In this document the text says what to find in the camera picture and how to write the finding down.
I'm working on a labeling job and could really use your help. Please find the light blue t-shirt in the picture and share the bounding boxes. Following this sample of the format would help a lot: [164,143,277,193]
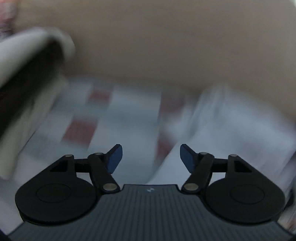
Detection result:
[150,87,295,195]

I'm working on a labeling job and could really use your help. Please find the checkered pink grey rug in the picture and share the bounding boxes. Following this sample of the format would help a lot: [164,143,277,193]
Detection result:
[0,75,296,235]

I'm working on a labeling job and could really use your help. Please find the cream folded garment at bottom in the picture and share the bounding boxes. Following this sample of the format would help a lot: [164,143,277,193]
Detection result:
[1,74,68,180]

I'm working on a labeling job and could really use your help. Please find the dark brown folded garment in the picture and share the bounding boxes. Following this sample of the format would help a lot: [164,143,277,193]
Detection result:
[1,39,65,136]

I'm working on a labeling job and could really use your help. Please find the beige sofa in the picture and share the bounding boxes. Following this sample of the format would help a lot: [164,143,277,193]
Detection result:
[15,1,295,118]

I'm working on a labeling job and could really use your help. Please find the white folded garment on top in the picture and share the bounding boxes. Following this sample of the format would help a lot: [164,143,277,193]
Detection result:
[1,27,75,85]

